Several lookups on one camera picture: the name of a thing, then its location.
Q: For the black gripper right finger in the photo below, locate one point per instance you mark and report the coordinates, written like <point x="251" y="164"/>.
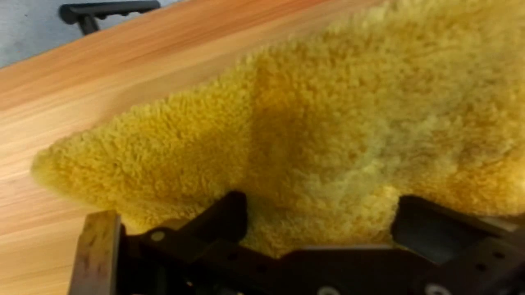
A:
<point x="432" y="230"/>

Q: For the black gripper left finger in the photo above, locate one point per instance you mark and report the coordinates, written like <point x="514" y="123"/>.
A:
<point x="227" y="218"/>

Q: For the yellow towel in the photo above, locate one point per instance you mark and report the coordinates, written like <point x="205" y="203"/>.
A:
<point x="328" y="125"/>

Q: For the grey office chair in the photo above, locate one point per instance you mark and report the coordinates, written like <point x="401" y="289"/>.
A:
<point x="107" y="10"/>

